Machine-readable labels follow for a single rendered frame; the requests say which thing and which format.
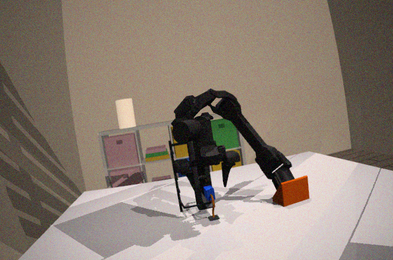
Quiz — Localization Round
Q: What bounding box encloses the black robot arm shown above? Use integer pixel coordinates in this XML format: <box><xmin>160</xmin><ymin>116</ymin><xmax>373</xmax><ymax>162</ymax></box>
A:
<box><xmin>171</xmin><ymin>89</ymin><xmax>295</xmax><ymax>190</ymax></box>

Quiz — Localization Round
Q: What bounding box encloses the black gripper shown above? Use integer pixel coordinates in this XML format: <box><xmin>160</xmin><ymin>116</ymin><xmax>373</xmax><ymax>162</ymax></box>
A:
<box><xmin>173</xmin><ymin>136</ymin><xmax>240</xmax><ymax>193</ymax></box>

